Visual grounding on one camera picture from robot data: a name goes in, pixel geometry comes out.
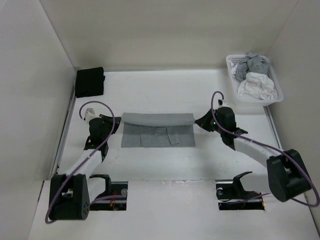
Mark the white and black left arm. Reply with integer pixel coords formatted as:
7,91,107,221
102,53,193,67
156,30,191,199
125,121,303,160
46,114,122,224

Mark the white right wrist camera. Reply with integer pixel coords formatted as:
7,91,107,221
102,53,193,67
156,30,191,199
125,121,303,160
218,99,229,108

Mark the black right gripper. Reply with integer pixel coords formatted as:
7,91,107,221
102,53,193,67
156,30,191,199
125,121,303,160
195,108,225,134

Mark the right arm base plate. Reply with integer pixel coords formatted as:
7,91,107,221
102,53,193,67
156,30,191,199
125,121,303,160
215,181,265,211

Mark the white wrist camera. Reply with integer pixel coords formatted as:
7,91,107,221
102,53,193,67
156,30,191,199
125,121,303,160
84,108,98,123
218,99,229,108

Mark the folded black tank top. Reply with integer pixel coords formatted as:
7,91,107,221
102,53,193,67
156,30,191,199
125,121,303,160
75,67,105,98

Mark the aluminium table edge rail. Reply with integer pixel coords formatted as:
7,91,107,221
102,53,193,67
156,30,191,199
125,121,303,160
48,84,76,180

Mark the white plastic laundry basket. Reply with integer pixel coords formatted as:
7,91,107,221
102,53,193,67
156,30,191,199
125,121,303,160
225,52,284,108

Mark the grey tank top in basket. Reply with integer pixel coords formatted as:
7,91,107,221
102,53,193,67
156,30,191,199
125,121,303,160
234,52,271,82

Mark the white front cover board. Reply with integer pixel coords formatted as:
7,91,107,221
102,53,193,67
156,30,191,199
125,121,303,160
28,181,319,240

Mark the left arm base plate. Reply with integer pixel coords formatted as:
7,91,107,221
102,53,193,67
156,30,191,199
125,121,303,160
90,181,129,212

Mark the grey tank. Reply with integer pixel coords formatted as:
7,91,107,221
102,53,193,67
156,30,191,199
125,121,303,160
234,52,271,82
121,112,196,148

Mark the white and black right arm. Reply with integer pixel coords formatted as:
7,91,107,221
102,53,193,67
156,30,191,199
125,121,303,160
194,106,315,202

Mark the white tank top in basket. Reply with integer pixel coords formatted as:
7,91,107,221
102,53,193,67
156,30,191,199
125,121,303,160
227,60,278,101

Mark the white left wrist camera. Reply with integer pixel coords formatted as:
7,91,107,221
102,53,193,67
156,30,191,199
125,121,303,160
84,108,98,123

